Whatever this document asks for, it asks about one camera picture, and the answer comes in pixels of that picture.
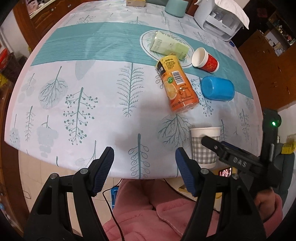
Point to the tree-patterned tablecloth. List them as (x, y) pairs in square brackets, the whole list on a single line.
[(91, 82)]

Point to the pink fleece clothing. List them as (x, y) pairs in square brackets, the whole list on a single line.
[(148, 210)]

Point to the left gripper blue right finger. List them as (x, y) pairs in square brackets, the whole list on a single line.
[(189, 170)]

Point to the pale green paper cup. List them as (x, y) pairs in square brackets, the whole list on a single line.
[(163, 43)]

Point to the white cloth on organizer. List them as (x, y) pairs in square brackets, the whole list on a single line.
[(205, 7)]

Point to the white desktop organizer box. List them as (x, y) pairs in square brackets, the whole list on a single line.
[(222, 24)]

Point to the grey checked paper cup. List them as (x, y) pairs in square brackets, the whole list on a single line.
[(205, 157)]

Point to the orange juice bottle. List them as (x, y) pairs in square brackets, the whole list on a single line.
[(178, 87)]

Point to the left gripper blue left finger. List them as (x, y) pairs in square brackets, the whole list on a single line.
[(100, 170)]

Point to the red round tin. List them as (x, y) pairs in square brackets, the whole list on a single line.
[(4, 57)]

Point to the dark wooden cabinet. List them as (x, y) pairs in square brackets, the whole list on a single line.
[(273, 76)]

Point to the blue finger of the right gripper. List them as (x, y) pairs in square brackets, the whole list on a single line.
[(211, 144)]

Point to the blue plastic cup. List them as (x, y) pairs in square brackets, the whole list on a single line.
[(215, 88)]

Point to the red paper cup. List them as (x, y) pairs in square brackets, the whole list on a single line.
[(203, 60)]

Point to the right hand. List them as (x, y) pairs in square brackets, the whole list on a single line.
[(265, 203)]

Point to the teal canister with brown lid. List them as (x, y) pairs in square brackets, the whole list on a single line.
[(176, 8)]

